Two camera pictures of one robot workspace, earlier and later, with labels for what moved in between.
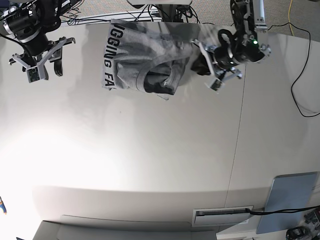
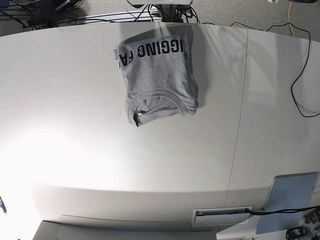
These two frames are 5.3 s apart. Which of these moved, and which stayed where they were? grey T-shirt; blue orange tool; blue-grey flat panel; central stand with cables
Moved: grey T-shirt
Stayed: blue-grey flat panel; central stand with cables; blue orange tool
